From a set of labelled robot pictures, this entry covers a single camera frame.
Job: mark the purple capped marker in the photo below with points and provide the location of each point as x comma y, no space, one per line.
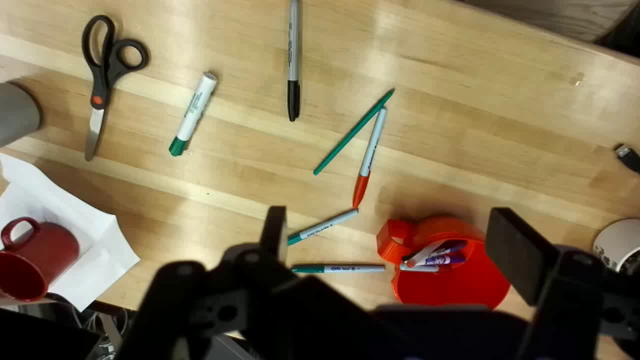
452,249
447,260

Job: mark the white marker with orange cap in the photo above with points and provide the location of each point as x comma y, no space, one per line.
371,153

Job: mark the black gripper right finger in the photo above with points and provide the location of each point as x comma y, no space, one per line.
523,257

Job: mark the dark gray barrel marker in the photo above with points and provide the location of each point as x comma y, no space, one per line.
423,252

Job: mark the slim all green pen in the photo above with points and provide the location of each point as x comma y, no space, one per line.
353,133

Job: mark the white paper sheet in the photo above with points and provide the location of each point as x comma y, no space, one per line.
86,227

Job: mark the white marker with green cap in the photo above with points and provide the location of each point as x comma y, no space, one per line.
193,112

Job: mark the green capped gray pen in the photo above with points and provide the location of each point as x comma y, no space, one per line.
322,227
340,269

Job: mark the red mug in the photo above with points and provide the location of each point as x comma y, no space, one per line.
41,260

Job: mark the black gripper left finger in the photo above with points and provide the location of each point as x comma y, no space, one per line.
272,233

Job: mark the gray marker with black cap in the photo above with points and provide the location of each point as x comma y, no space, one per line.
292,60

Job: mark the gray metal can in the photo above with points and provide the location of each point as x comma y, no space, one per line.
16,112

